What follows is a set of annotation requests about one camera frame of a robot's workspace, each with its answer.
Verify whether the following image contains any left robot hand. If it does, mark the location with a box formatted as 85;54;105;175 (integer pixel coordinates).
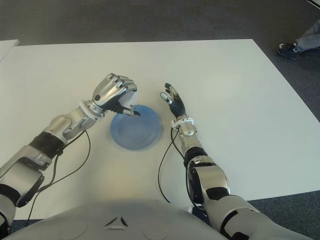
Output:
91;72;142;118

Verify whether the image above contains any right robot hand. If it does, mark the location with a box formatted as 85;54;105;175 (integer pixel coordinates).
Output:
159;82;188;119

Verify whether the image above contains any white square charger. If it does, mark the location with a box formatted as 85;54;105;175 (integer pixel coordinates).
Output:
118;91;138;111

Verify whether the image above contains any blue plastic plate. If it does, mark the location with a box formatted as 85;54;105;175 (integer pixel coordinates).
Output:
110;104;164;151

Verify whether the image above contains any white side table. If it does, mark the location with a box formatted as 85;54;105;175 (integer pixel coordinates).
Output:
0;39;20;62

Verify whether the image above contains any black sneaker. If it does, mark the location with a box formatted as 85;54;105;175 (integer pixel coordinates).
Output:
276;42;300;60

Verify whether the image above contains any grey robot torso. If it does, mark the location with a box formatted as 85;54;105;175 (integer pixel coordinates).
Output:
0;196;231;240

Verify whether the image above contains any person's leg in jeans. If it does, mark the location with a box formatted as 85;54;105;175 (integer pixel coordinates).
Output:
294;21;320;52

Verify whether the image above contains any thin black cable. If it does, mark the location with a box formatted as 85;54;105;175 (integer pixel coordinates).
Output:
34;129;91;192
171;127;203;210
158;128;180;204
24;152;61;227

